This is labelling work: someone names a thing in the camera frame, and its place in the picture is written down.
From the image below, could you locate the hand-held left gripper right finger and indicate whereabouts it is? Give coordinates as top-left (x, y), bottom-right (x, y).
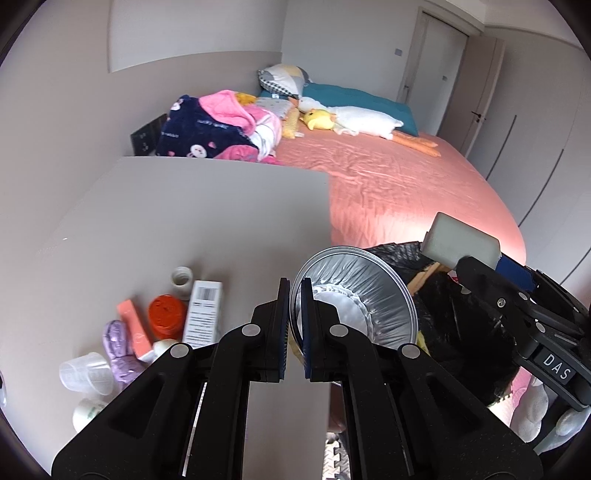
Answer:
top-left (300, 277), bottom-right (544, 480)

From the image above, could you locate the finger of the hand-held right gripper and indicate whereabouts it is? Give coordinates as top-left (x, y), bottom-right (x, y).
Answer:
top-left (455, 255), bottom-right (533, 325)
top-left (496, 257), bottom-right (591, 334)

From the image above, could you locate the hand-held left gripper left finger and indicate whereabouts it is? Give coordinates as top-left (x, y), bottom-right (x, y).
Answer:
top-left (51, 277), bottom-right (291, 480)

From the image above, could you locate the black-lined trash bin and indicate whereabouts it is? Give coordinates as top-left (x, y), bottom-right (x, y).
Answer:
top-left (365, 240), bottom-right (527, 407)

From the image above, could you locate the aluminium foil bowl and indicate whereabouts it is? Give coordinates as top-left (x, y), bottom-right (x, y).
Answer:
top-left (288, 246), bottom-right (420, 365)

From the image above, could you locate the white foam block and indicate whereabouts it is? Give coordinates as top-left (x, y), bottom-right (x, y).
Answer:
top-left (420, 211), bottom-right (502, 273)

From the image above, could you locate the white barcode carton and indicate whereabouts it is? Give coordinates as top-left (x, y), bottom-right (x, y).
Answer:
top-left (181, 280), bottom-right (223, 350)

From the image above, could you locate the cardboard box bin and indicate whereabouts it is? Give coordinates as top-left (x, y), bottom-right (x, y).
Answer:
top-left (406, 261), bottom-right (438, 295)

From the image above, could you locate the purple wrapper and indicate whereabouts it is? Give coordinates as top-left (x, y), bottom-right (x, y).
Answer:
top-left (102, 320), bottom-right (151, 393)

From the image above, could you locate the white bottle green label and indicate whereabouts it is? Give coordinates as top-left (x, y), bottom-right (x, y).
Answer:
top-left (72, 398), bottom-right (112, 435)

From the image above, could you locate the white soft toy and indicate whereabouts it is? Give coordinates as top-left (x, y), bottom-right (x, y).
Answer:
top-left (510, 374), bottom-right (591, 455)

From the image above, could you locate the small open white bottle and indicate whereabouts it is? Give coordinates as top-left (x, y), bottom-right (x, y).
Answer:
top-left (170, 266), bottom-right (194, 301)

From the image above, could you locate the white wardrobe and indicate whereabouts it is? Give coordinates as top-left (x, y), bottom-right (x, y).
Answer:
top-left (466, 41), bottom-right (591, 296)

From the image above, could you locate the light grey desk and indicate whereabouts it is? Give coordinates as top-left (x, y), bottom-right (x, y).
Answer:
top-left (0, 156), bottom-right (334, 480)

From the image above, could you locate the bed with pink sheet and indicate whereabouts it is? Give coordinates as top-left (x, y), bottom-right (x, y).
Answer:
top-left (272, 133), bottom-right (527, 265)

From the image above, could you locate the pink and white blanket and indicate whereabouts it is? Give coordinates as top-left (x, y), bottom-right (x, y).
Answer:
top-left (249, 106), bottom-right (283, 161)

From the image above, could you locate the yellow dotted plush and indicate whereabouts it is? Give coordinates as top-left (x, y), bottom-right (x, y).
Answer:
top-left (281, 108), bottom-right (305, 140)

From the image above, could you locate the yellow duck plush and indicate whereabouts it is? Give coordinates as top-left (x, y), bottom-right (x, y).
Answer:
top-left (300, 108), bottom-right (335, 131)

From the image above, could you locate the clear plastic cup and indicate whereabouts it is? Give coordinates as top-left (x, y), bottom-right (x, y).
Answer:
top-left (59, 352), bottom-right (115, 398)

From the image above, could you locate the white goose plush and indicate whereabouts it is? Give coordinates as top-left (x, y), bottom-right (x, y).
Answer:
top-left (298, 96), bottom-right (439, 158)

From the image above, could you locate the navy printed blanket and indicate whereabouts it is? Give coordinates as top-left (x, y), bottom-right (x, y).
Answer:
top-left (154, 95), bottom-right (259, 160)

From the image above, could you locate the teal pillow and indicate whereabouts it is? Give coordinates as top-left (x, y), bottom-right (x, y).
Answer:
top-left (259, 82), bottom-right (419, 137)

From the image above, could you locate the pink hooded garment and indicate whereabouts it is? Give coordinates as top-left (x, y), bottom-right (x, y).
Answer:
top-left (198, 90), bottom-right (257, 134)

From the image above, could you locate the patterned grey yellow pillow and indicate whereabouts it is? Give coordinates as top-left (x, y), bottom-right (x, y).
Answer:
top-left (257, 64), bottom-right (314, 99)

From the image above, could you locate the white door with black handle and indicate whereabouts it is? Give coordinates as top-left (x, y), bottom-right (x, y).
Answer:
top-left (436, 34), bottom-right (506, 160)

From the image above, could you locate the dark wall socket panel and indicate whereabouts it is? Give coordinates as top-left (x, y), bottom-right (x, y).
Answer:
top-left (130, 113), bottom-right (168, 157)

